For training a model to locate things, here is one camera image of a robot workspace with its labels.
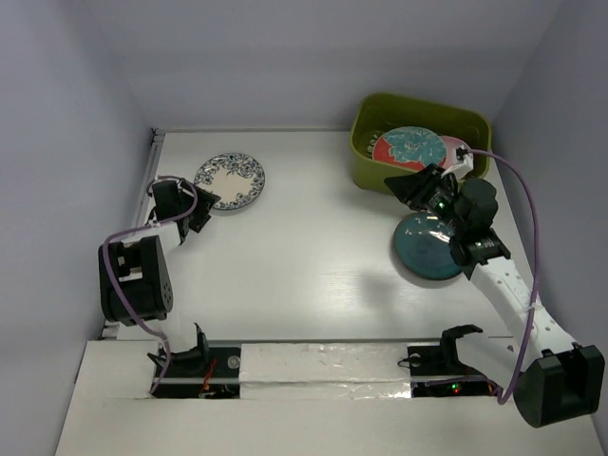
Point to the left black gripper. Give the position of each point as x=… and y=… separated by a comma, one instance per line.
x=203, y=205

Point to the dark teal plate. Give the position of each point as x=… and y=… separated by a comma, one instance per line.
x=421, y=243

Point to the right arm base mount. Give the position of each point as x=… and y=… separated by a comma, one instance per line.
x=436, y=371

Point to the red and teal plate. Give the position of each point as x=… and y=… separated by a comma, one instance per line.
x=410, y=147

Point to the green plastic bin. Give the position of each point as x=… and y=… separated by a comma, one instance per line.
x=381, y=112

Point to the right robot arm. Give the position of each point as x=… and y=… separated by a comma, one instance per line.
x=552, y=377

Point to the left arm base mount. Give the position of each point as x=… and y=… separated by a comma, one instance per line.
x=203, y=372

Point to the blue floral white plate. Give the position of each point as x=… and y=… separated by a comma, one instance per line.
x=236, y=178

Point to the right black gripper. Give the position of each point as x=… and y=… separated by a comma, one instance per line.
x=412, y=189

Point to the pink plate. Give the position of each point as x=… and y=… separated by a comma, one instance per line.
x=453, y=144

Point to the aluminium side rail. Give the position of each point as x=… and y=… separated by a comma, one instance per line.
x=130, y=264

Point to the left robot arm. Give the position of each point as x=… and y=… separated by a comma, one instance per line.
x=170, y=240

